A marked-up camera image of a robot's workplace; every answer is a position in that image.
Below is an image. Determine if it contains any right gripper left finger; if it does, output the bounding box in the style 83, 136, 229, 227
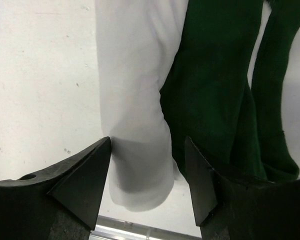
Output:
0, 137, 112, 240

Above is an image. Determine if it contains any aluminium rail frame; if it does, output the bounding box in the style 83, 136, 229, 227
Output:
89, 216, 199, 240

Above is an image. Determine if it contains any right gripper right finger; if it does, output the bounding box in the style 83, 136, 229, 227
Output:
185, 137, 300, 240

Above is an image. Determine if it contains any white green raglan t-shirt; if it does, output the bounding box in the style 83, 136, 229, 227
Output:
95, 0, 300, 212

